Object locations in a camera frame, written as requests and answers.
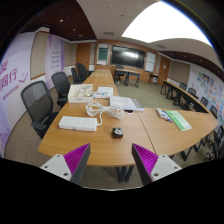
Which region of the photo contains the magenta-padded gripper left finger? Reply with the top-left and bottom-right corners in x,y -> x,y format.
39,142 -> 92,186

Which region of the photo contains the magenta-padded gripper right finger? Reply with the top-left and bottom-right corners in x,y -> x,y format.
131,142 -> 183,186

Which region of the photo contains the black charger block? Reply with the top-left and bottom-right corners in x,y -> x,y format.
111,127 -> 124,139

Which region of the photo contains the white power strip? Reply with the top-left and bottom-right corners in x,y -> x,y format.
58,115 -> 98,132

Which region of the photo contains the green booklet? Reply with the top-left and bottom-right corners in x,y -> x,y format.
164,109 -> 193,132

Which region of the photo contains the white marker pack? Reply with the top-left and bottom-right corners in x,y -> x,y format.
155,107 -> 174,123

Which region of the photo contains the black mesh office chair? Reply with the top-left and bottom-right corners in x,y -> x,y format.
70,67 -> 83,85
75,62 -> 93,79
20,80 -> 60,139
50,71 -> 72,108

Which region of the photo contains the white compartment organizer box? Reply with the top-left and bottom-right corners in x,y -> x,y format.
67,83 -> 94,104

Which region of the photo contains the long curved wooden table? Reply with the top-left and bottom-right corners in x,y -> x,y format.
159,79 -> 211,114

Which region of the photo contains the group of black chairs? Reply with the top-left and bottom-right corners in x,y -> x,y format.
178,82 -> 224,161

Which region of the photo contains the small white blue box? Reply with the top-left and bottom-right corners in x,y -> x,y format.
92,92 -> 110,99

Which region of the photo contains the white paper sheet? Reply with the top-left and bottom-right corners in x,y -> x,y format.
96,86 -> 114,95

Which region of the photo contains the small wooden side desk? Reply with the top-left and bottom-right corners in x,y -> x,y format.
148,73 -> 159,85

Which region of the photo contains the wooden door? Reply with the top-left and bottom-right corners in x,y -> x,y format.
158,55 -> 171,86
75,44 -> 91,70

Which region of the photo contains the wooden desk with dark legs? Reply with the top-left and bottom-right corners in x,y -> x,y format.
114,68 -> 142,88

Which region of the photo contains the white whiteboard panel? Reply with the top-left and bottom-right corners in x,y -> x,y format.
145,51 -> 157,73

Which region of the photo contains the green whiteboard panel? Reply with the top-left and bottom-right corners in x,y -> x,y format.
96,43 -> 110,66

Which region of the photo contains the bright ceiling light panel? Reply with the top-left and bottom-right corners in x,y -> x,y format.
121,0 -> 213,48

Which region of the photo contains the white coiled power cable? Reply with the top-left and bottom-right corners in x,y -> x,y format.
85,100 -> 125,127

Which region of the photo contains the colourful wall poster display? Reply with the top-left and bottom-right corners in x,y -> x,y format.
188,64 -> 224,124

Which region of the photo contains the wide purple wall banner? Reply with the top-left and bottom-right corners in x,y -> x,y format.
0,31 -> 36,158

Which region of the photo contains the narrow purple wall banner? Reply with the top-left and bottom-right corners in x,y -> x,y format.
44,34 -> 66,91

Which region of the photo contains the large black wall screen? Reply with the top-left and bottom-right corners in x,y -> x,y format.
110,45 -> 146,70

